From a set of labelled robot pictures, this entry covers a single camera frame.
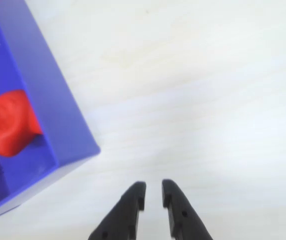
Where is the blue rectangular plastic box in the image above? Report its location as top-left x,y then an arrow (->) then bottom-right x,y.
0,0 -> 101,224

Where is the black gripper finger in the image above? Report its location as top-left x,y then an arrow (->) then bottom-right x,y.
87,181 -> 147,240
161,178 -> 214,240

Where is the red rubber duck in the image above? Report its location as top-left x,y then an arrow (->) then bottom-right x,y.
0,89 -> 43,158

